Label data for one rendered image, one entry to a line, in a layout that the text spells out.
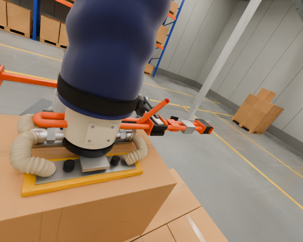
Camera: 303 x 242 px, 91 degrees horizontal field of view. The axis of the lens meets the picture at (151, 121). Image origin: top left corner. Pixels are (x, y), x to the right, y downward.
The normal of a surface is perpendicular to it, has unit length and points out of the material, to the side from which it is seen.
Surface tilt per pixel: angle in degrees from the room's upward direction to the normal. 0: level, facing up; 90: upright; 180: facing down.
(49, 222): 90
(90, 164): 1
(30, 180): 1
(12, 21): 90
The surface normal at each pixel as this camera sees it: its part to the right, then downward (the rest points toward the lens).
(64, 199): 0.36, -0.83
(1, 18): 0.43, 0.56
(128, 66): 0.66, 0.42
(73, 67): -0.48, 0.10
